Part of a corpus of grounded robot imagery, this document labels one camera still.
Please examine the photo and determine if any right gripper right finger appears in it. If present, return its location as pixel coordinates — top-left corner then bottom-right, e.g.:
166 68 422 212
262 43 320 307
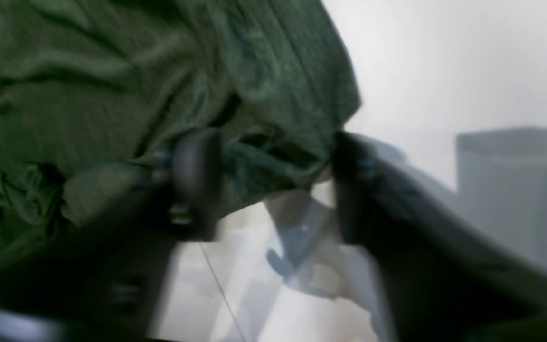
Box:
333 131 547 342

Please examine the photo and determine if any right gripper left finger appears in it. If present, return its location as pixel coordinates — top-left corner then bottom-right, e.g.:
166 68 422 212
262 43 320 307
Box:
0 128 222 342

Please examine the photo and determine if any dark green t-shirt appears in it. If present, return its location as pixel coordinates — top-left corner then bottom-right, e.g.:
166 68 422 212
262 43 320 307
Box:
0 0 360 247

